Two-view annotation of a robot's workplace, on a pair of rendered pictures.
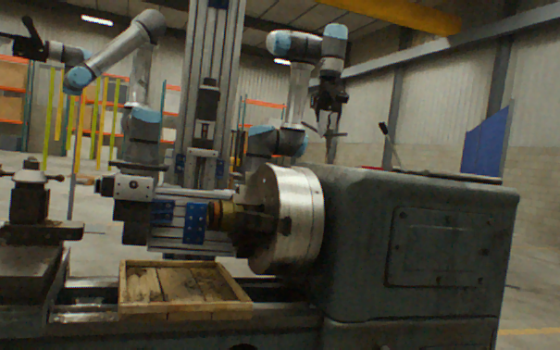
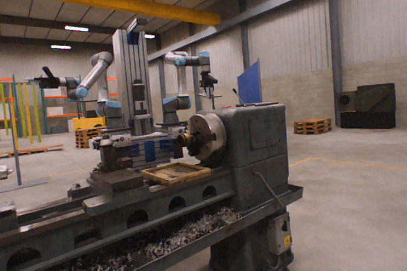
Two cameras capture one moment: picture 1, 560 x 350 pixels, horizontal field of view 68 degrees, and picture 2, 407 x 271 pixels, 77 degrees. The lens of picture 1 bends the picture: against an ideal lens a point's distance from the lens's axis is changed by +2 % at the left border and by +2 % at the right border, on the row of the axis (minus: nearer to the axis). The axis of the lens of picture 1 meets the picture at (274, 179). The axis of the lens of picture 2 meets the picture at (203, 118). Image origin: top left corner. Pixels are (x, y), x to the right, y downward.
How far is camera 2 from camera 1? 0.71 m
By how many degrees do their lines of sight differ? 17
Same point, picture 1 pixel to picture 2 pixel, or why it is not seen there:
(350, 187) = (233, 116)
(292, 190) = (212, 122)
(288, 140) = (183, 102)
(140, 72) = (103, 83)
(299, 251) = (220, 145)
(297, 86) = (181, 76)
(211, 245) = (159, 159)
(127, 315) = (171, 184)
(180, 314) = (188, 179)
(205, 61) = (132, 71)
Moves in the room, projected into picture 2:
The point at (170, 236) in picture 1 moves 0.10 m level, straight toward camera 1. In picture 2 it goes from (140, 160) to (143, 162)
